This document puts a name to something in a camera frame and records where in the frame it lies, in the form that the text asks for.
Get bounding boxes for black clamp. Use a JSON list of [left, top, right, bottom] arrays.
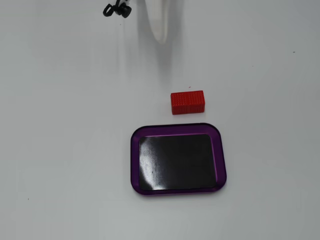
[[102, 0, 133, 19]]

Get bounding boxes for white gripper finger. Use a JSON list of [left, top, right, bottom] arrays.
[[144, 0, 168, 44]]

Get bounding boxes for purple tray with black mat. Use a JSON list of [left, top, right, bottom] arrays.
[[130, 122, 228, 198]]

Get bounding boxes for red cube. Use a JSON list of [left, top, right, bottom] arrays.
[[170, 90, 206, 116]]

